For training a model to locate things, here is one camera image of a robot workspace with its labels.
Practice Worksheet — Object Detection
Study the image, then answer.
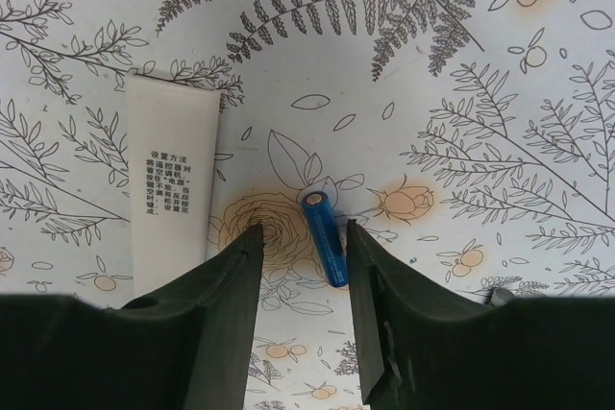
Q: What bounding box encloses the white remote battery cover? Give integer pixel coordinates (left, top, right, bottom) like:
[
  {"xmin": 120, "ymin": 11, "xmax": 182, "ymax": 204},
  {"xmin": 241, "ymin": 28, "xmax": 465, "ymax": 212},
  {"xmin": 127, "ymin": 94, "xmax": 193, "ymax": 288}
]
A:
[{"xmin": 126, "ymin": 77, "xmax": 221, "ymax": 297}]

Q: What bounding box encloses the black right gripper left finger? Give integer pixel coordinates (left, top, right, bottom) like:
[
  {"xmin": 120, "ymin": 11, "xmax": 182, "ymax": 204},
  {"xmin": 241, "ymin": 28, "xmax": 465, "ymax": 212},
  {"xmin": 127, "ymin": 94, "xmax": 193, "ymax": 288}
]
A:
[{"xmin": 1, "ymin": 225, "xmax": 263, "ymax": 409}]

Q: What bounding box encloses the floral table mat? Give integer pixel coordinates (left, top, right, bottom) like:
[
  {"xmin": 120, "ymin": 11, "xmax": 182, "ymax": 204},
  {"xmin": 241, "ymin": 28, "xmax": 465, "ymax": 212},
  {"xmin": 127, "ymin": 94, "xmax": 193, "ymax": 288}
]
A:
[{"xmin": 1, "ymin": 0, "xmax": 614, "ymax": 409}]

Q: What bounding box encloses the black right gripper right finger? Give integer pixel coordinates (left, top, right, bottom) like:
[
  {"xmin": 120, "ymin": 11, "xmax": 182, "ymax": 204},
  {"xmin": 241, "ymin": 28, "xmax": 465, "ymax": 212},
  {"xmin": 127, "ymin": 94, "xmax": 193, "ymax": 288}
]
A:
[{"xmin": 347, "ymin": 221, "xmax": 614, "ymax": 409}]

